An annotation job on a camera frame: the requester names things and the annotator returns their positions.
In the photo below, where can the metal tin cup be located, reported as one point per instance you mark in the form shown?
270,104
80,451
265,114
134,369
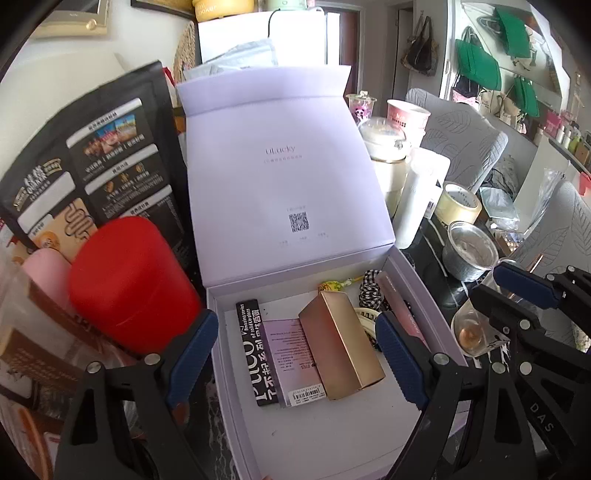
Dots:
469,252

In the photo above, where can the red cylindrical canister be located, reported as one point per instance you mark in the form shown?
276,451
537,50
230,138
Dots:
127,283

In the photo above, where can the pink instant noodle cup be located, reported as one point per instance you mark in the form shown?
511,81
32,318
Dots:
411,118

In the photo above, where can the orange labelled clear jar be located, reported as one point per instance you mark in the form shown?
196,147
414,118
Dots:
38,341

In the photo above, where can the white lavender gift box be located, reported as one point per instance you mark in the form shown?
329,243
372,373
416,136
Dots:
283,196

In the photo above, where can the tape roll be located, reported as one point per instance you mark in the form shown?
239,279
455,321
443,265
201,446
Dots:
457,204

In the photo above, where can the green tote bag left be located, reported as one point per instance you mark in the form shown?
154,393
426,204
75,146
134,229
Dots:
477,69

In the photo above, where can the green tote bag upper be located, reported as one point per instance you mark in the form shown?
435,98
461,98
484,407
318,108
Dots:
514,36

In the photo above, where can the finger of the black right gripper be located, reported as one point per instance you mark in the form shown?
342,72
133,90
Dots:
572,284
536,290

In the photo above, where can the white refrigerator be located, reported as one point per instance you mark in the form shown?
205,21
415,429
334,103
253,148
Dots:
299,35

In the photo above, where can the black food pouch bag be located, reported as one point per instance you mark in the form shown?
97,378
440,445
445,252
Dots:
112,153

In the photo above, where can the gold cardboard box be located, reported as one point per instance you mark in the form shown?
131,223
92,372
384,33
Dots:
346,361

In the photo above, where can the lavender contact lens box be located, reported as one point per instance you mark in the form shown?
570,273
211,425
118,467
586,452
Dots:
294,373

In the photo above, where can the cream hair claw clip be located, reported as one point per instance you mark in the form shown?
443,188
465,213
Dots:
368,318

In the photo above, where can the dark hanging handbag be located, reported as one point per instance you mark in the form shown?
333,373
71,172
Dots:
422,56

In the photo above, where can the black white gingham scrunchie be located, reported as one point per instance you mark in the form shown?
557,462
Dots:
370,295

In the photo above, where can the slim black cosmetic box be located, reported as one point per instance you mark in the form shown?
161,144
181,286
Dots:
250,328

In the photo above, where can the woven round mat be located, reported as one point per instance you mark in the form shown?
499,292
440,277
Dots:
185,56

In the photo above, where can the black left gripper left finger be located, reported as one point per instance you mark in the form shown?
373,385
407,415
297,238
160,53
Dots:
120,424

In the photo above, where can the green tote bag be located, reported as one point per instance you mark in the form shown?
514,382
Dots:
477,69
524,97
514,36

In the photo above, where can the green tote bag lower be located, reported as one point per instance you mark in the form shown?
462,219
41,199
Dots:
524,97

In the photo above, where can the pink bottle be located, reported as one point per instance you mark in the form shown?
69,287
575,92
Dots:
50,271

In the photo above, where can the white electric cooker pot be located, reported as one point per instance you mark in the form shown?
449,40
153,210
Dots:
388,148

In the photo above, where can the grey leaf pattern chair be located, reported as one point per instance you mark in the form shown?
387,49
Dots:
458,132

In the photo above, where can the pink lipstick tube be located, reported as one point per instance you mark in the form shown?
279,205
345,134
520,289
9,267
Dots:
398,306

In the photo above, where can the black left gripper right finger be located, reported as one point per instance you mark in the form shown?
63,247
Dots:
491,446

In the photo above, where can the yellow lollipop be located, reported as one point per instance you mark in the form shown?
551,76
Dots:
338,285

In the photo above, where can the glass with gold spoon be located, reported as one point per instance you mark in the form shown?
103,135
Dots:
473,332

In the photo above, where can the gold framed picture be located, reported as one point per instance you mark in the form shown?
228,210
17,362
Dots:
75,19

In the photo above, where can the white cylindrical tube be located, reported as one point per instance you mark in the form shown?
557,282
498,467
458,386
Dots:
426,174

